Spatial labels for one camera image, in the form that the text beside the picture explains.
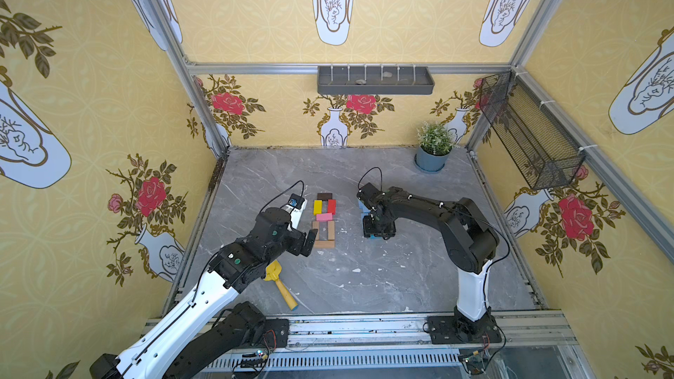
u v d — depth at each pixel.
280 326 0.75
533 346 0.77
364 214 0.87
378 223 0.80
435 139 1.00
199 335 0.55
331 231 0.94
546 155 0.82
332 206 1.02
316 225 0.95
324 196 1.04
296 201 0.62
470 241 0.51
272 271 0.83
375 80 0.92
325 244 0.91
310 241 0.65
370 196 0.77
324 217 0.98
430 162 1.06
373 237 0.86
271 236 0.52
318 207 1.00
